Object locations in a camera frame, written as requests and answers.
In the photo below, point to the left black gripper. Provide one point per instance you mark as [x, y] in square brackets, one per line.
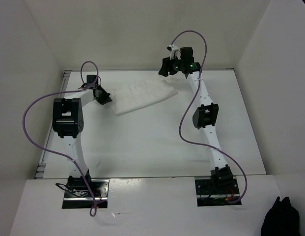
[105, 99]

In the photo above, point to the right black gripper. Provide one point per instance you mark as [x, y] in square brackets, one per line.
[165, 66]

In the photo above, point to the white pleated skirt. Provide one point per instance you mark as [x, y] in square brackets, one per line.
[139, 95]

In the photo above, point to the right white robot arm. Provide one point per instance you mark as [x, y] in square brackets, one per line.
[205, 116]

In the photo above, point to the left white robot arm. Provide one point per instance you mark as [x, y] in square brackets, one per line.
[68, 123]

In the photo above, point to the black cloth bag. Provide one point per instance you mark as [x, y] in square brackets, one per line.
[281, 220]

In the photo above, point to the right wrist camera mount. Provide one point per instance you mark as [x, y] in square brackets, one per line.
[172, 48]

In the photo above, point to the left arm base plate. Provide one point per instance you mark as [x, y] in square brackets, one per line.
[79, 197]

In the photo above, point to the aluminium table frame rail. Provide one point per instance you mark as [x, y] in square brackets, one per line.
[57, 102]

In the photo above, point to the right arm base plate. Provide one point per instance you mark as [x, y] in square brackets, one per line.
[208, 197]

